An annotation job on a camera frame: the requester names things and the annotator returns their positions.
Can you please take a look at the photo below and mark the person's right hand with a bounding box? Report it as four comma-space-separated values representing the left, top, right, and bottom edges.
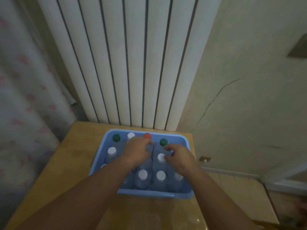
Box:
163, 143, 201, 176

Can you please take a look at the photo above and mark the person's left hand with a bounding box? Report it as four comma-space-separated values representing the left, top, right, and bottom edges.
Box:
121, 136, 154, 165

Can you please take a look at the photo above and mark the white cap red label bottle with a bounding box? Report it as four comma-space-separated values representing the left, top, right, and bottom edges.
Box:
153, 153, 168, 172

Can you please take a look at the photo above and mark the blue plastic bin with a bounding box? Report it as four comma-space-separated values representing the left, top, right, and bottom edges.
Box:
89, 128, 195, 200

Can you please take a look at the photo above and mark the person's left forearm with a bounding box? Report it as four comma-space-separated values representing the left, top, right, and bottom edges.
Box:
14, 158, 137, 230

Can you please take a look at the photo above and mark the person's right forearm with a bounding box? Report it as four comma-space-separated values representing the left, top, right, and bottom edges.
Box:
189, 167, 258, 230

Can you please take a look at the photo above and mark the white baseboard strip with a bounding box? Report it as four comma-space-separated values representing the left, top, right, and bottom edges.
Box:
201, 166, 261, 179

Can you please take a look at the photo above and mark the wooden table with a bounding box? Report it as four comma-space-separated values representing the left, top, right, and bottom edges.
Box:
4, 121, 207, 230

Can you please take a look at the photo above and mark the white ribbed radiator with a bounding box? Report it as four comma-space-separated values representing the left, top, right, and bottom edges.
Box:
36, 0, 222, 131

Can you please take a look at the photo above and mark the pink heart print curtain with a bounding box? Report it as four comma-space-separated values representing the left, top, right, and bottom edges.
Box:
0, 0, 77, 223

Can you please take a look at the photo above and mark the white door frame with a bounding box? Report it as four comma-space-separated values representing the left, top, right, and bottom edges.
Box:
260, 163, 307, 197

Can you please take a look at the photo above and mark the grey wall plate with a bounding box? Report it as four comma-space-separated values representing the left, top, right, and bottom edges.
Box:
287, 33, 307, 58

